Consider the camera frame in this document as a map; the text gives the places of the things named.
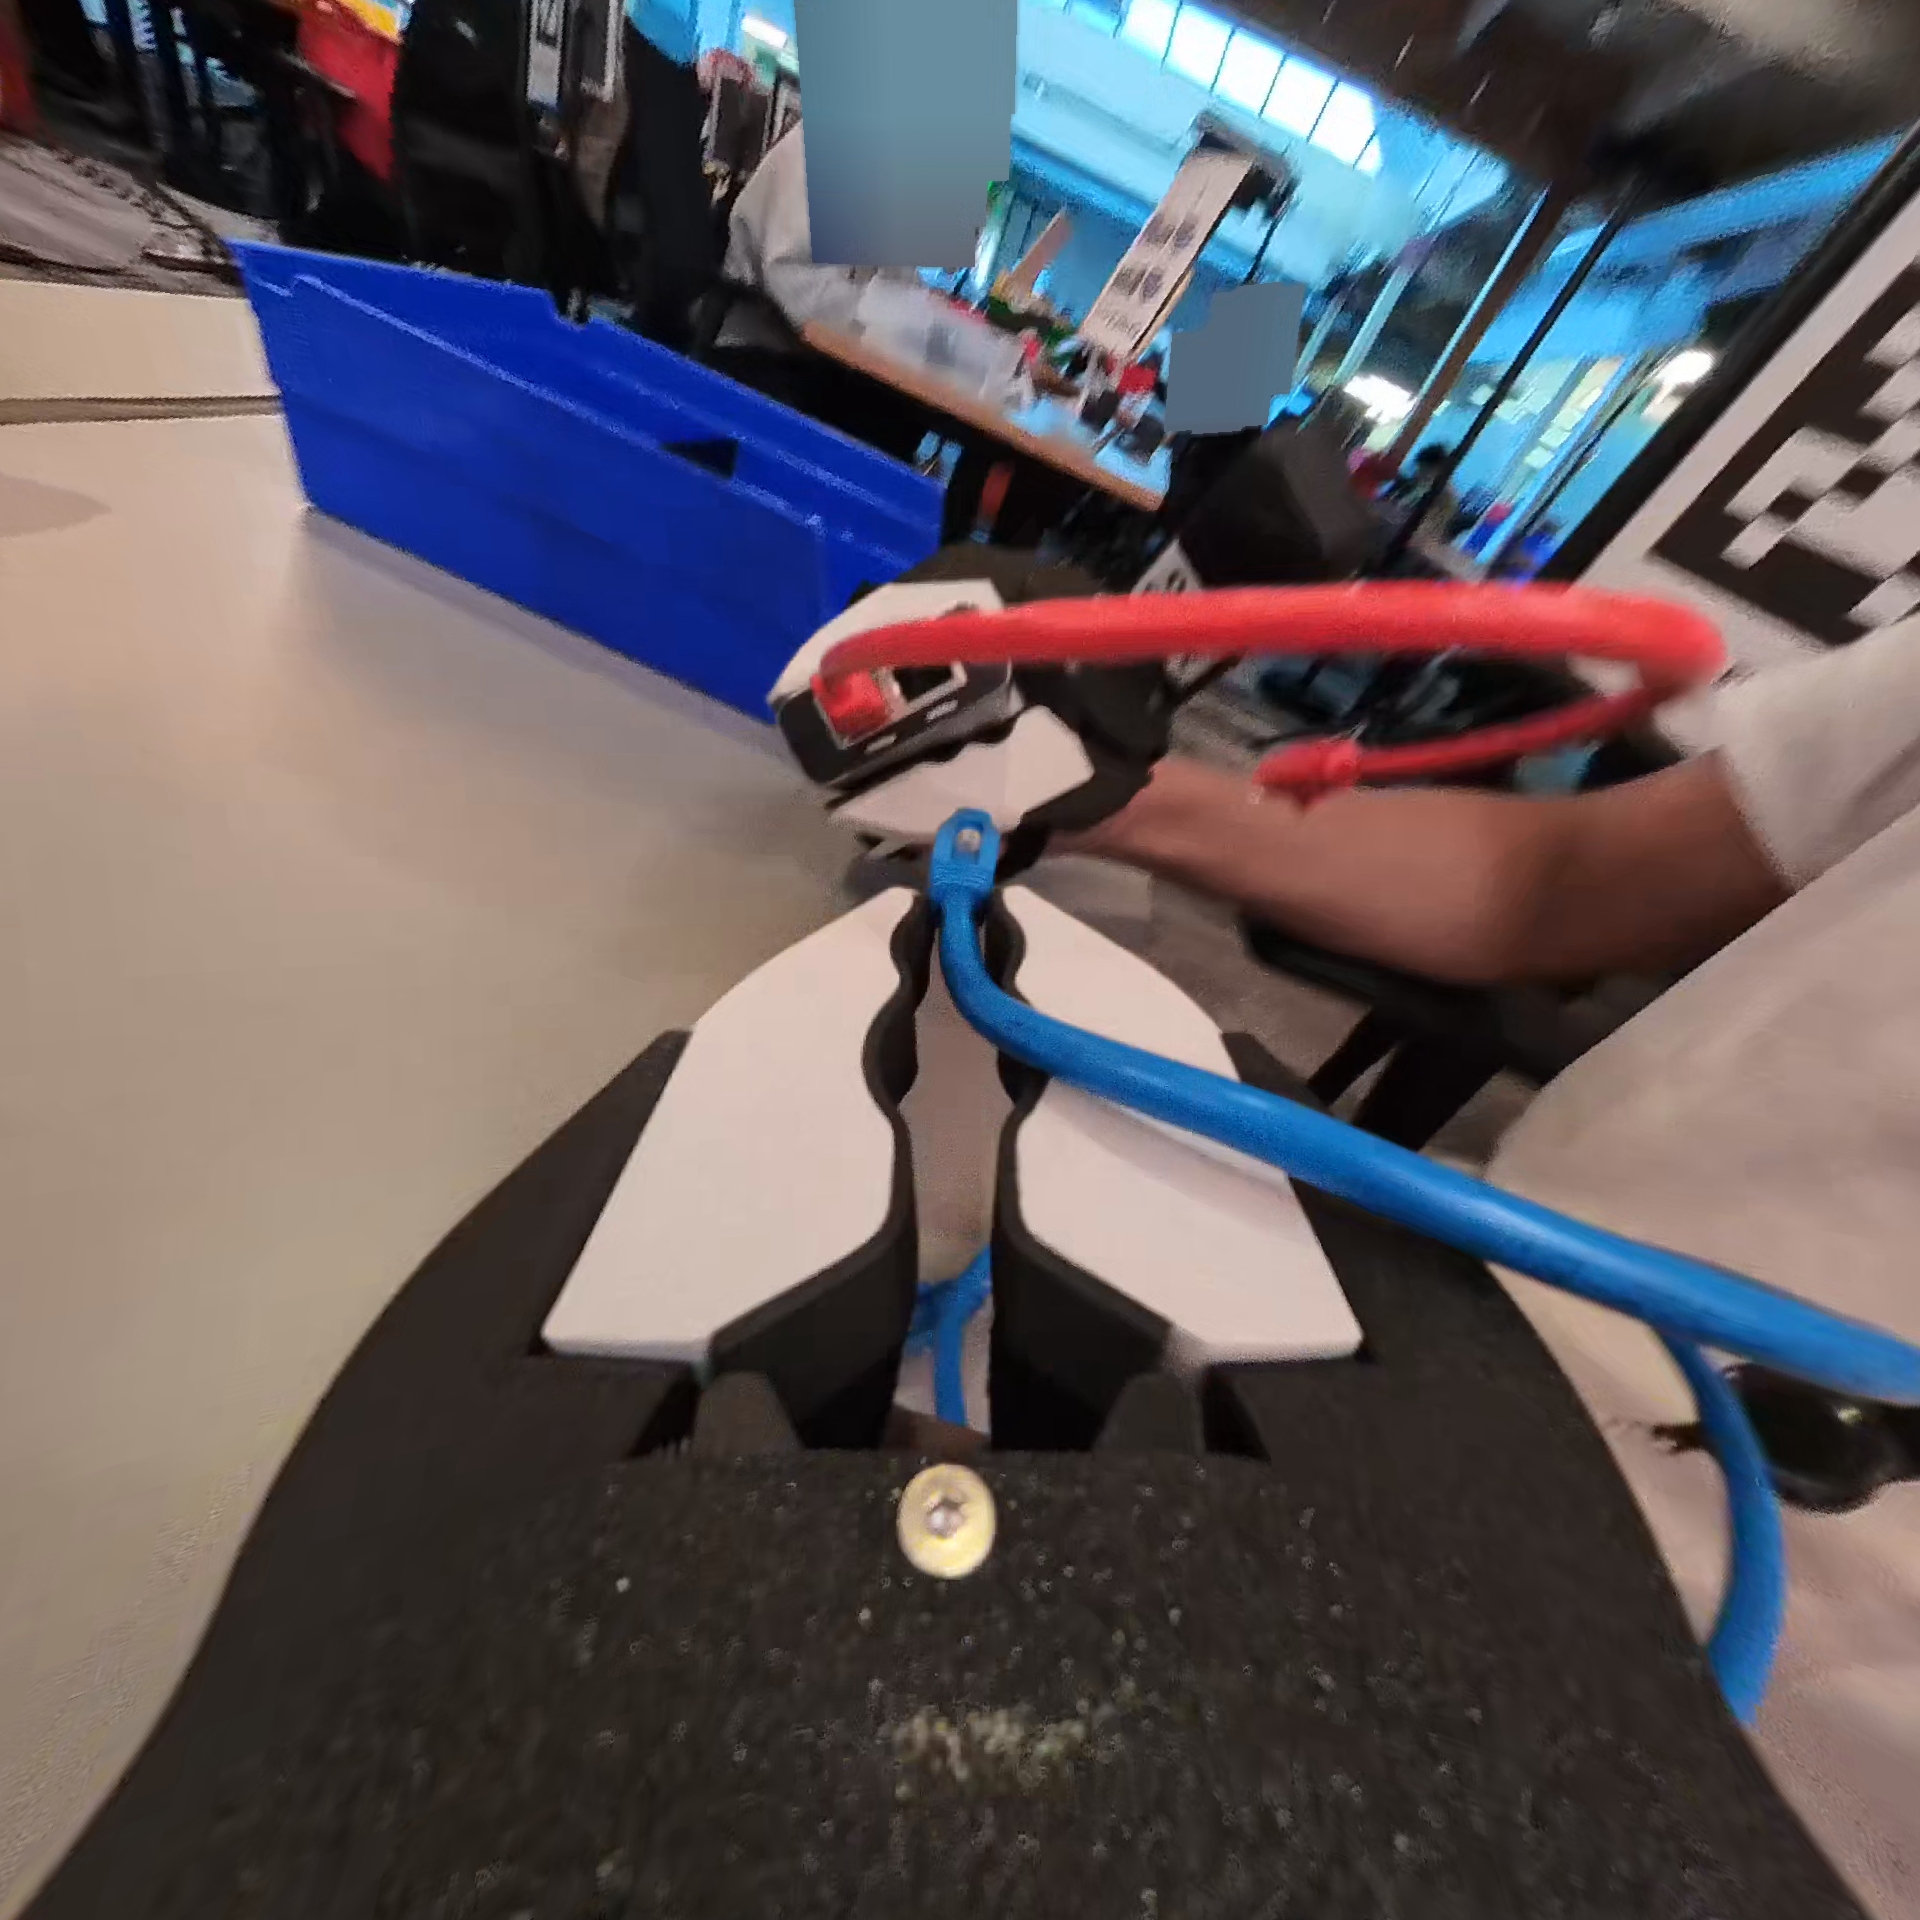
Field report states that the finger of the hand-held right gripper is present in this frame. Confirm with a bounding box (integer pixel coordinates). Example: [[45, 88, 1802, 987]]
[[829, 716, 1107, 844], [768, 578, 1042, 724]]

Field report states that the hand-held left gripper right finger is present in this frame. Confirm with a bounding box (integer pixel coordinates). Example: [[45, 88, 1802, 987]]
[[988, 880, 1370, 1450]]

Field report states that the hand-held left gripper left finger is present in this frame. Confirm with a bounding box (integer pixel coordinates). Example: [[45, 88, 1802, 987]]
[[537, 883, 919, 1450]]

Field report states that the black ethernet splitter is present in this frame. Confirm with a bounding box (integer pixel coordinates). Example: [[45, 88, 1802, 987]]
[[777, 660, 1028, 789]]

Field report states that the red ethernet cable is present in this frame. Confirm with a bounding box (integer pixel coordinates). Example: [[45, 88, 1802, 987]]
[[810, 582, 1730, 799]]

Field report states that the blue ethernet cable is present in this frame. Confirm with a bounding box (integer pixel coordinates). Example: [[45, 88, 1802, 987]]
[[899, 810, 1920, 1726]]

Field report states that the blue plastic bin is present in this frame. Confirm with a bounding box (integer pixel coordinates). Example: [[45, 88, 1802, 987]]
[[227, 239, 948, 724]]

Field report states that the person's right forearm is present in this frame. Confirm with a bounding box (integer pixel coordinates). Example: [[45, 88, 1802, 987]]
[[1111, 748, 1803, 983]]

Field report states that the wooden table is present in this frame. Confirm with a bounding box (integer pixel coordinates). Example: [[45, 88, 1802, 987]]
[[802, 268, 1170, 512]]

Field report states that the standing banner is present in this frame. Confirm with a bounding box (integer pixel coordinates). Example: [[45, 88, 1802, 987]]
[[1080, 149, 1262, 363]]

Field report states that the black and white marker board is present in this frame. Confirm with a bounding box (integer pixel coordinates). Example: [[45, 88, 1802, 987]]
[[1574, 196, 1920, 648]]

